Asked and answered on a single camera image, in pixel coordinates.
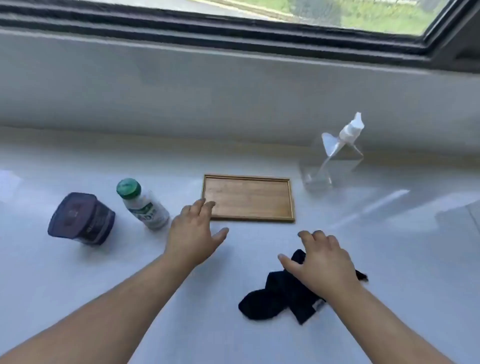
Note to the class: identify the person's left hand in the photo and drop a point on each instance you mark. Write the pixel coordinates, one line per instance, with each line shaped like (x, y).
(191, 236)

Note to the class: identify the person's right hand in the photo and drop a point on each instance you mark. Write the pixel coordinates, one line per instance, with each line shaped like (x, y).
(326, 268)

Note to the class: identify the person's right thumb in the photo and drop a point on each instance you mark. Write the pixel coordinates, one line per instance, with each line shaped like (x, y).
(290, 264)

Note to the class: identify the person's left thumb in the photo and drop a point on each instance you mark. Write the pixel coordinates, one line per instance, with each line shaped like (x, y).
(219, 237)

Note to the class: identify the person's right forearm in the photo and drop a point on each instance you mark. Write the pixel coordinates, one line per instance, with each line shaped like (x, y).
(378, 326)

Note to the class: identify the person's left forearm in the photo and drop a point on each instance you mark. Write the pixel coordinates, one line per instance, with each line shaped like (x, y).
(90, 318)

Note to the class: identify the black cloth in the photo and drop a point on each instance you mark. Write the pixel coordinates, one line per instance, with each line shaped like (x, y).
(279, 296)

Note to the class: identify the wooden tray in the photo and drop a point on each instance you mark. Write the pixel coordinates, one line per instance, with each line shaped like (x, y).
(248, 198)

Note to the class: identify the white bottle with green cap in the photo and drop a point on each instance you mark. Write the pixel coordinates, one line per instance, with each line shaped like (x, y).
(144, 204)

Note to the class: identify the clear spray bottle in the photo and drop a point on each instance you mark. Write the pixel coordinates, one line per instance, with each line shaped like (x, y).
(332, 159)

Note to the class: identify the dark purple jar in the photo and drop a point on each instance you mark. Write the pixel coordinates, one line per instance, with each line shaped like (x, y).
(80, 219)

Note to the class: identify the dark window frame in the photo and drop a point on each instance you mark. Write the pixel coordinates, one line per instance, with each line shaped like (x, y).
(240, 33)

